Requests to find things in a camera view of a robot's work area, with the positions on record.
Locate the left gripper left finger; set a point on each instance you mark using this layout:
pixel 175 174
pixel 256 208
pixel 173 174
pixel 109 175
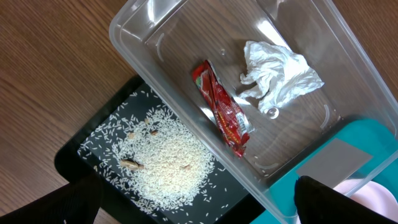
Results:
pixel 76 202

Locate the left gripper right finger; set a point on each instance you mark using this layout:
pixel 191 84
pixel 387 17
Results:
pixel 318 204

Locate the pile of rice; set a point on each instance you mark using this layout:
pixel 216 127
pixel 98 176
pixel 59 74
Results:
pixel 165 164

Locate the red snack wrapper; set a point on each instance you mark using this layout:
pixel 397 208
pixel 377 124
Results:
pixel 229 116

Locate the white tissue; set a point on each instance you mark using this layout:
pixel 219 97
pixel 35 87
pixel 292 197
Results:
pixel 279 74

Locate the black waste tray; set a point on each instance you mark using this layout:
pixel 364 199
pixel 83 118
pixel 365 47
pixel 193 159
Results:
pixel 222 200

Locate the large pink plate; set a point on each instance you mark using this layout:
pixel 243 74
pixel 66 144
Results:
pixel 378 199

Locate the teal serving tray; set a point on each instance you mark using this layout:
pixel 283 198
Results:
pixel 348 158

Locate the clear plastic bin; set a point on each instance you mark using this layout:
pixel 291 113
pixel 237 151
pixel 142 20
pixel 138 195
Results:
pixel 165 40

